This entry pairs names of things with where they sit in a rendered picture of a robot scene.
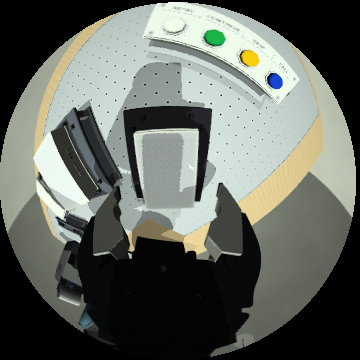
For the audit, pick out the grey button panel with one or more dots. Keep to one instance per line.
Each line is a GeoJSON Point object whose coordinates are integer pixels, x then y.
{"type": "Point", "coordinates": [228, 48]}

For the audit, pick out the white horizontal roll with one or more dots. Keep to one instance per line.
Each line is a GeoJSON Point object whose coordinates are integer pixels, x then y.
{"type": "Point", "coordinates": [69, 295]}

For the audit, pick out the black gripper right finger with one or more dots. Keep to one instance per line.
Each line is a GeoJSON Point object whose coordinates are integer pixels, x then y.
{"type": "Point", "coordinates": [231, 241]}

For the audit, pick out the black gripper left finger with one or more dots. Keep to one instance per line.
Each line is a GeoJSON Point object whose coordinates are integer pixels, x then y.
{"type": "Point", "coordinates": [103, 241]}

